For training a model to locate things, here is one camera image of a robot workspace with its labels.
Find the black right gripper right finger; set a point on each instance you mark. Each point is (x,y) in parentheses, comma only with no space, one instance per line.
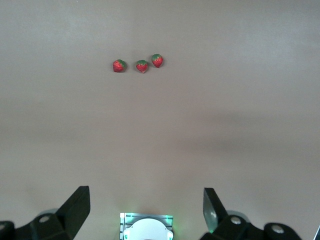
(222,225)

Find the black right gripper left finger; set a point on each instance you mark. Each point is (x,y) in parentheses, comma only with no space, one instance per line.
(72,212)

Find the red strawberry green cap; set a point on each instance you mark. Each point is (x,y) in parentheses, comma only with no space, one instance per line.
(118,66)
(157,61)
(141,67)

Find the brown table cover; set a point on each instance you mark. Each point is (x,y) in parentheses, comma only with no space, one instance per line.
(160,125)

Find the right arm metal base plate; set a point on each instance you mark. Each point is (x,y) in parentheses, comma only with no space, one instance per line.
(127,217)

